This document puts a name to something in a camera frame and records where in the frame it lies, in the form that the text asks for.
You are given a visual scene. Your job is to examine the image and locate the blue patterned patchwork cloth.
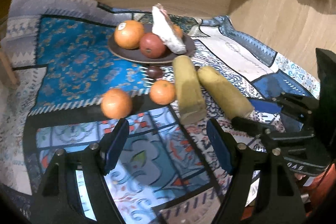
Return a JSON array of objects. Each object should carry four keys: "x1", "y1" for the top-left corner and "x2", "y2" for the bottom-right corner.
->
[{"x1": 1, "y1": 0, "x2": 320, "y2": 223}]

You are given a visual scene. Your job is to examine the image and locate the red apple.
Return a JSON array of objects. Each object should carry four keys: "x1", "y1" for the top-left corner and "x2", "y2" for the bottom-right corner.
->
[{"x1": 139, "y1": 32, "x2": 166, "y2": 59}]

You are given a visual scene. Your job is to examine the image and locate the wooden chair leg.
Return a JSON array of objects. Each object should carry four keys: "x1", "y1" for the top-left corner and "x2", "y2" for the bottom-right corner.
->
[{"x1": 0, "y1": 50, "x2": 19, "y2": 88}]

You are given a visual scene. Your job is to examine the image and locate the yellow corn cob right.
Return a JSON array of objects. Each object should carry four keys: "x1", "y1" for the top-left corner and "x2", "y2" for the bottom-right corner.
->
[{"x1": 197, "y1": 66, "x2": 254, "y2": 120}]

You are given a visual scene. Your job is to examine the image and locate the small orange behind wrapper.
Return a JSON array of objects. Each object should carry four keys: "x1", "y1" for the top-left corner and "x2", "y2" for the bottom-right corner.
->
[{"x1": 173, "y1": 24, "x2": 183, "y2": 38}]

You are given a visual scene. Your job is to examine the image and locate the orange near plum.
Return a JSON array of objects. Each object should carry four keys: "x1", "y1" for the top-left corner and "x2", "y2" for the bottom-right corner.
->
[{"x1": 149, "y1": 80, "x2": 176, "y2": 105}]

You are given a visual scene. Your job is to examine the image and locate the dark purple plum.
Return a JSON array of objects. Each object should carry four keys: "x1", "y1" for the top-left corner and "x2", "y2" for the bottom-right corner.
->
[{"x1": 146, "y1": 66, "x2": 163, "y2": 79}]

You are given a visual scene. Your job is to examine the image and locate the yellow corn cob left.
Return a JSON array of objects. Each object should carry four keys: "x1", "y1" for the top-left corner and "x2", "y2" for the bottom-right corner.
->
[{"x1": 173, "y1": 55, "x2": 207, "y2": 125}]

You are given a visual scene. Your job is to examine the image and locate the large orange with sticker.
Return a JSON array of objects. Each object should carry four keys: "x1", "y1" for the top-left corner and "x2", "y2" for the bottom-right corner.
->
[{"x1": 114, "y1": 20, "x2": 145, "y2": 50}]

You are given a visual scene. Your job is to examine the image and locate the white crumpled paper wrapper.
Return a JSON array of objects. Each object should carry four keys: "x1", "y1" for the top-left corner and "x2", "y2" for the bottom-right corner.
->
[{"x1": 151, "y1": 3, "x2": 187, "y2": 55}]

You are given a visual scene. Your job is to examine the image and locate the orange on left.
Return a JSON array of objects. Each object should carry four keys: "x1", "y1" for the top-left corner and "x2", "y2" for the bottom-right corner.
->
[{"x1": 101, "y1": 89, "x2": 133, "y2": 119}]

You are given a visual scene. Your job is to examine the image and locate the dark brown round plate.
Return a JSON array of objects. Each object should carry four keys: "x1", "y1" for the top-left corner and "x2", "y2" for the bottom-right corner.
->
[{"x1": 107, "y1": 23, "x2": 197, "y2": 64}]

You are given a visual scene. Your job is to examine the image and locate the yellow corn cob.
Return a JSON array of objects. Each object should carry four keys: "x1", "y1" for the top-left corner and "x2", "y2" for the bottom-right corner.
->
[
  {"x1": 197, "y1": 66, "x2": 254, "y2": 120},
  {"x1": 173, "y1": 55, "x2": 207, "y2": 125}
]

